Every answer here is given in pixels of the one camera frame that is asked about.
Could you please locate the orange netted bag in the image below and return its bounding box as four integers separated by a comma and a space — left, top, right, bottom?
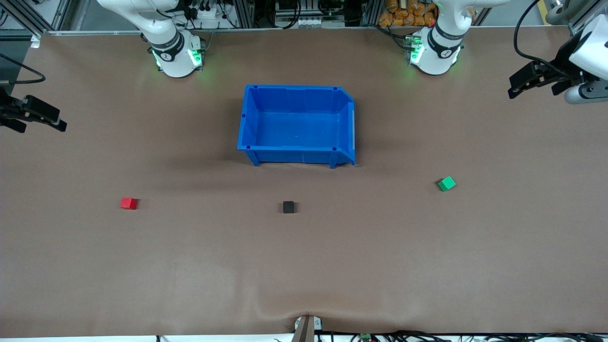
379, 0, 438, 28

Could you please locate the white power strip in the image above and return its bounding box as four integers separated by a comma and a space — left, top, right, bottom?
189, 4, 225, 20

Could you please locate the brown table mat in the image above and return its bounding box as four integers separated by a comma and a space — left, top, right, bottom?
0, 28, 608, 339

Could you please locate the blue plastic bin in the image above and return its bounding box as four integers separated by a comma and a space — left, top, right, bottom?
237, 85, 356, 168

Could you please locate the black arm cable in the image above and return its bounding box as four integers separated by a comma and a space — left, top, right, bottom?
0, 52, 47, 85
513, 0, 578, 76

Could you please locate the aluminium frame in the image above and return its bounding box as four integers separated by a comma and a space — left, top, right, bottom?
0, 0, 608, 37

